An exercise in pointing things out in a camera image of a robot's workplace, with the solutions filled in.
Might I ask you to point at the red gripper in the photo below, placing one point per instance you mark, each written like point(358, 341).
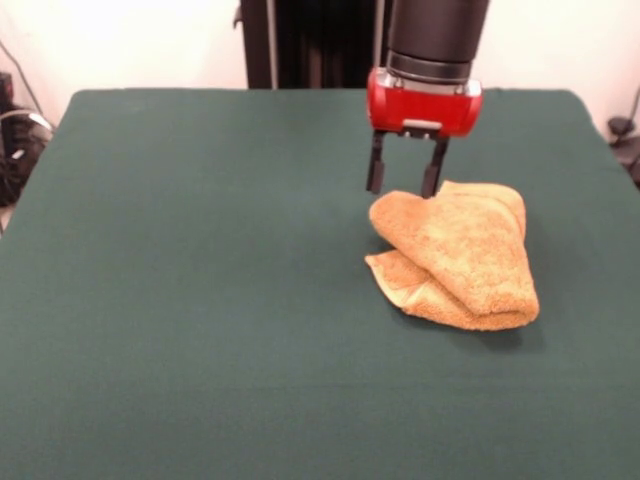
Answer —
point(425, 110)

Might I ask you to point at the tan terry cloth towel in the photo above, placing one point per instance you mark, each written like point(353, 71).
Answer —
point(460, 250)

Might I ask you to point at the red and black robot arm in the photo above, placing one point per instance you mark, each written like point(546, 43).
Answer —
point(435, 35)

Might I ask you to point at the dark green table cloth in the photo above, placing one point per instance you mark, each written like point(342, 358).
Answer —
point(200, 300)

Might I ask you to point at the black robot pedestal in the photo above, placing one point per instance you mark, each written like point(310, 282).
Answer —
point(320, 45)

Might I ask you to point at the grey pedestal leg round foot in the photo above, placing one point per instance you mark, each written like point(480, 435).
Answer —
point(621, 125)

